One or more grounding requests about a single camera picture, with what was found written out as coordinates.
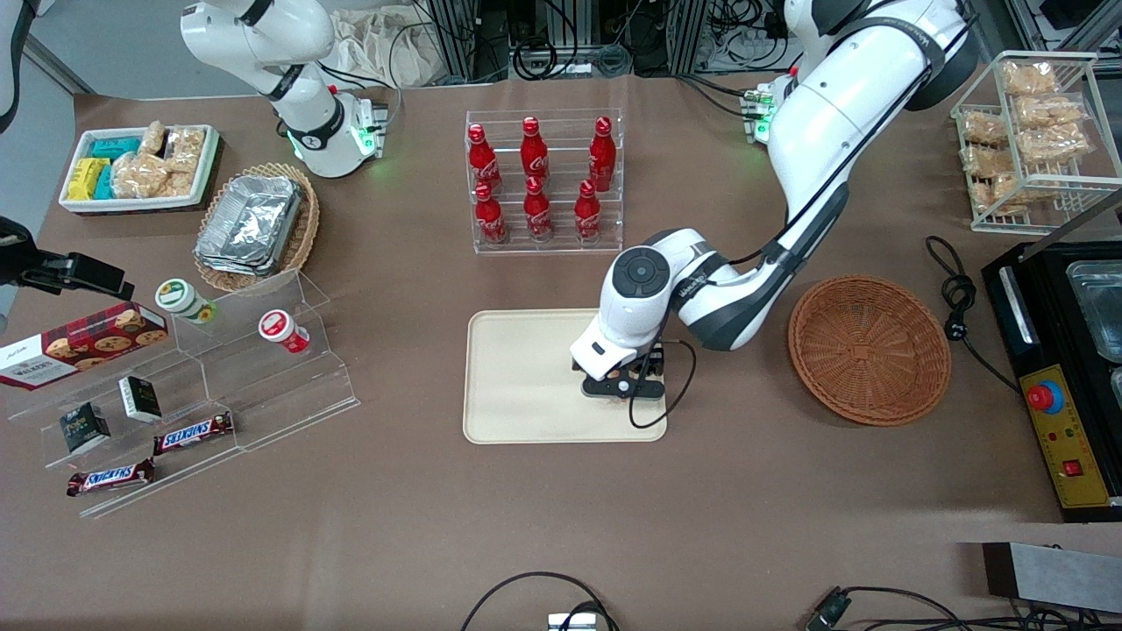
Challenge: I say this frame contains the beige plastic serving tray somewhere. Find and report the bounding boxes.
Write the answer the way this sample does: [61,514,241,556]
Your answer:
[463,307,669,445]

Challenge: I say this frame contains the aluminium foil tray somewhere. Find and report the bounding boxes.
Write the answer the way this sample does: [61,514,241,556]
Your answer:
[202,175,305,262]
[194,237,286,278]

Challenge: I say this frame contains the round brown wicker basket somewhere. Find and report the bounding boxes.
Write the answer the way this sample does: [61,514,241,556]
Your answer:
[787,275,953,428]

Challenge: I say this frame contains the oval light wicker basket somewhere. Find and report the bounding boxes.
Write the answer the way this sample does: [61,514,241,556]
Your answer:
[193,162,321,294]

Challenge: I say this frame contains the yellow snack packet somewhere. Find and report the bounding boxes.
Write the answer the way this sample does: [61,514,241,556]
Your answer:
[67,158,111,202]

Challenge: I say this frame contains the red Walkers cookie box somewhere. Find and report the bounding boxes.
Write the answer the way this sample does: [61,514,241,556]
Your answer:
[0,301,169,391]

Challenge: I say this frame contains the white rectangular snack bin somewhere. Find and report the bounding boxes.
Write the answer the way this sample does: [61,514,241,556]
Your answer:
[59,124,221,216]

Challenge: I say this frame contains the red Coca-Cola bottle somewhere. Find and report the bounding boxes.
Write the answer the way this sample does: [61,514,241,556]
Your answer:
[574,180,603,243]
[474,182,509,245]
[521,117,550,185]
[467,124,503,192]
[523,176,555,242]
[588,117,617,192]

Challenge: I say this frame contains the green-lidded yoghurt cup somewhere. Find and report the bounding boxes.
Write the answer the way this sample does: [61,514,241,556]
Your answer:
[155,278,217,325]

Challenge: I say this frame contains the small black snack box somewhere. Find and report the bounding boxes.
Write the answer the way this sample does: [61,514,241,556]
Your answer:
[118,376,163,423]
[59,402,112,455]

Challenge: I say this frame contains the clear acrylic bottle rack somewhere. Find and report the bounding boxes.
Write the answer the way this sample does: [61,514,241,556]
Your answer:
[465,109,625,256]

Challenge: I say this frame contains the Snickers chocolate bar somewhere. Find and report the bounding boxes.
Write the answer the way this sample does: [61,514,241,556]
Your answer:
[153,412,235,457]
[67,458,156,498]

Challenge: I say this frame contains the red-lidded yoghurt cup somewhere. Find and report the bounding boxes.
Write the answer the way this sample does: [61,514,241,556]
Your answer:
[258,309,311,355]

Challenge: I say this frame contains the clear acrylic step display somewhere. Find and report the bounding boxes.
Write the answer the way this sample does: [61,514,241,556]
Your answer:
[7,269,361,521]

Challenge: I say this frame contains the black countertop appliance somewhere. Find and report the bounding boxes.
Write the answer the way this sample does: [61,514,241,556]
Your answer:
[982,238,1122,524]

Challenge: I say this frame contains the grey metal lever bar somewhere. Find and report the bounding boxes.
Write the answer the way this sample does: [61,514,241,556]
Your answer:
[1019,188,1122,262]

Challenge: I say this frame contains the steel appliance pan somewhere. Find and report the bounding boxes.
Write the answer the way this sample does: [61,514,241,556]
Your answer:
[1066,260,1122,365]

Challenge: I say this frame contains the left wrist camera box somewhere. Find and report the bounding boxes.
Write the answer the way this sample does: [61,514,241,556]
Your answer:
[582,375,667,401]

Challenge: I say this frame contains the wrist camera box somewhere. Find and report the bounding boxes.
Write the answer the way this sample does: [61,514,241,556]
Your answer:
[35,252,134,300]
[582,375,667,401]

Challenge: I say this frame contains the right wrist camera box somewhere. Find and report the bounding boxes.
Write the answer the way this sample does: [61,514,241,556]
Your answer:
[35,252,134,300]

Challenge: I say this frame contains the black looped cable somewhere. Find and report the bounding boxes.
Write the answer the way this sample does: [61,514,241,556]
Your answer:
[460,571,620,631]

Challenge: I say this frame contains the black cable with connector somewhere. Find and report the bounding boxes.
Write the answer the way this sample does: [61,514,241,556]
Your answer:
[805,585,1122,631]

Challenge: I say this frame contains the aluminium frame post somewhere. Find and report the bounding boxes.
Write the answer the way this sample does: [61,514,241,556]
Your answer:
[427,0,479,84]
[671,0,711,75]

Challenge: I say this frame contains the black power cable with plug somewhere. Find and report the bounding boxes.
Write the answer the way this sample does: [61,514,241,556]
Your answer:
[926,235,1022,393]

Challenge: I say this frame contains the white wire basket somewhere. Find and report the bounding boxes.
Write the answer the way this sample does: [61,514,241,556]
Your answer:
[951,51,1122,236]

